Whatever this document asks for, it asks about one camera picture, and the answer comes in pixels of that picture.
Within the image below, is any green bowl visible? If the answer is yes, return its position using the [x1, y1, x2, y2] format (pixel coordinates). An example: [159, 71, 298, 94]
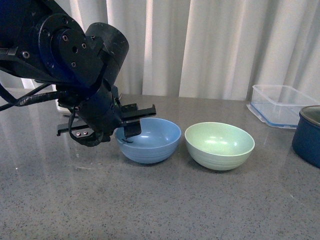
[184, 122, 255, 171]

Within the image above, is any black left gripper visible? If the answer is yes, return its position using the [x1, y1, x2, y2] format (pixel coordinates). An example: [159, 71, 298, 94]
[57, 79, 157, 147]

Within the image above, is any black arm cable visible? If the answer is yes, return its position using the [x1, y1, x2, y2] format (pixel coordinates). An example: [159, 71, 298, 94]
[0, 82, 83, 113]

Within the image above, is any blue bowl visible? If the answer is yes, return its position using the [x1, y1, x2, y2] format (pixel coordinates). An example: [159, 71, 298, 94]
[115, 117, 182, 164]

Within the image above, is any white curtain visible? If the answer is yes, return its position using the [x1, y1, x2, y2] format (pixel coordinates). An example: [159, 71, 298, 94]
[58, 0, 320, 100]

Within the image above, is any clear plastic food container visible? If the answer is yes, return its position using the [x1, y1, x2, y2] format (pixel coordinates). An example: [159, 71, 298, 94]
[247, 84, 320, 129]

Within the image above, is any blue saucepan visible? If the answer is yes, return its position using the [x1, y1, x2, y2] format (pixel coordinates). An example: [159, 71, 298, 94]
[292, 105, 320, 168]

